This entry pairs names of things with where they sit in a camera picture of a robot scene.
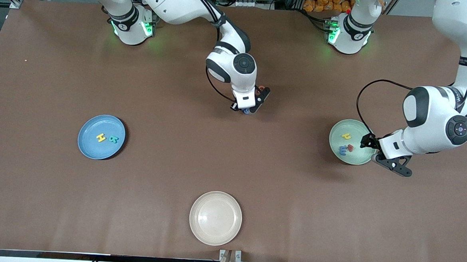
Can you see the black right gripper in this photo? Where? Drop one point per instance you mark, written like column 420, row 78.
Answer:
column 262, row 96

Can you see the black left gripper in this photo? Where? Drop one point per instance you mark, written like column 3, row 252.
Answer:
column 369, row 141

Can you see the blue foam letter g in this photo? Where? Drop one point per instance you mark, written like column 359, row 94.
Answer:
column 246, row 112

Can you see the red foam letter w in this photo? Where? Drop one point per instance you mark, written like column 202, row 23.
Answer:
column 350, row 147

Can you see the yellow lowercase foam letter h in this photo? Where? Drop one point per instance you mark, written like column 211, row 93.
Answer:
column 346, row 135

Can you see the blue foam letter m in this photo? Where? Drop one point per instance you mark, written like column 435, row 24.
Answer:
column 342, row 151

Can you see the teal foam letter R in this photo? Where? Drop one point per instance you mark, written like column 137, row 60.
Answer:
column 113, row 139

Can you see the yellow uppercase foam letter H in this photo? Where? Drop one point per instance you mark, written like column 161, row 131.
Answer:
column 101, row 138

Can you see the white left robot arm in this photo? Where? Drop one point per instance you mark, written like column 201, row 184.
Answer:
column 430, row 117

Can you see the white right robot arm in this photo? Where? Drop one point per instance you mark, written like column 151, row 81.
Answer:
column 168, row 0

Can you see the green plate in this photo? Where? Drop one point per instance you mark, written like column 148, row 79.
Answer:
column 357, row 129

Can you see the cream plate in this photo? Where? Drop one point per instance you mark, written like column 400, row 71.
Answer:
column 215, row 218

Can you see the blue plate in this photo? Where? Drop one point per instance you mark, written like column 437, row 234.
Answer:
column 96, row 149

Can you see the orange bags pile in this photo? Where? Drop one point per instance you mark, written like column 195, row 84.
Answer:
column 322, row 2

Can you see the metal mounting bracket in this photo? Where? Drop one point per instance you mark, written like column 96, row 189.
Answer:
column 238, row 255

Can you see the metal corner bracket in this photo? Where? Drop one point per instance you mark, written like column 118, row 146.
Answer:
column 15, row 5

